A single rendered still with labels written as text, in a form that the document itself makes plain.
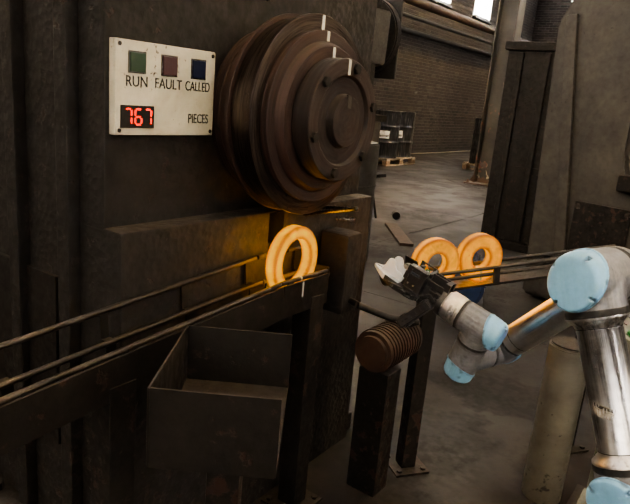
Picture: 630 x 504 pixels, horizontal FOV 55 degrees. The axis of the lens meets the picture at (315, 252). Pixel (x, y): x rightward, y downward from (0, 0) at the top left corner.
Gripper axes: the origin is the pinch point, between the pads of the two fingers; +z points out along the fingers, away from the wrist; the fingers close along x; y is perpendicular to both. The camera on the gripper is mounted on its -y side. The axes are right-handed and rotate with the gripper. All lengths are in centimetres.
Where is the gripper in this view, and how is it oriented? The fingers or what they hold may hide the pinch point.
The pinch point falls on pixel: (378, 268)
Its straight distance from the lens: 158.2
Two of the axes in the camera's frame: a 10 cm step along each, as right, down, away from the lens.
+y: 3.3, -8.6, -3.9
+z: -7.3, -4.9, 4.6
